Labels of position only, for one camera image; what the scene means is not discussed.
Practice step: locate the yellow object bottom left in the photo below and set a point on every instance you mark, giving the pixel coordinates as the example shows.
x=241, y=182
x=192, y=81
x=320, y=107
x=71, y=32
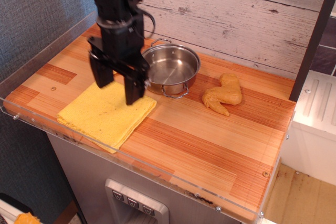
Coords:
x=26, y=218

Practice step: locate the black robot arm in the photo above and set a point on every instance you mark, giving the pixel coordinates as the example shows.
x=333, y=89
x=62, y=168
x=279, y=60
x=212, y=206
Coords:
x=119, y=11

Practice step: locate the yellow towel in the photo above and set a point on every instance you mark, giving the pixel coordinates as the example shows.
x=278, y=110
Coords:
x=103, y=115

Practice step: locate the silver dispenser panel with buttons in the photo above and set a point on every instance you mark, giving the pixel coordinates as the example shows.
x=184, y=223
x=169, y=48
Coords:
x=130, y=206

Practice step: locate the stainless steel pot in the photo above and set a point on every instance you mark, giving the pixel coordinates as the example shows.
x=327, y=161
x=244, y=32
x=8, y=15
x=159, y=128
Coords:
x=173, y=68

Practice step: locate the white cabinet at right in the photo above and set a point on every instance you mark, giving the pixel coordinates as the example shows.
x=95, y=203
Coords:
x=309, y=146

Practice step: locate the dark right shelf post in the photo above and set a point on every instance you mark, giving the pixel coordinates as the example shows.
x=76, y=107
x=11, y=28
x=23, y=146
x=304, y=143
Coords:
x=316, y=36

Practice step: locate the clear acrylic table guard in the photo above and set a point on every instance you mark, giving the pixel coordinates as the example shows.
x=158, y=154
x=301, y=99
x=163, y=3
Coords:
x=204, y=166

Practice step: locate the yellow toy chicken wing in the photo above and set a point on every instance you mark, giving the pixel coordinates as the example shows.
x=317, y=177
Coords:
x=229, y=92

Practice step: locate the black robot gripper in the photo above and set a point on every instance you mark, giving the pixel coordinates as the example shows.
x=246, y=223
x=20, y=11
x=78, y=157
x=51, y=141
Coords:
x=119, y=49

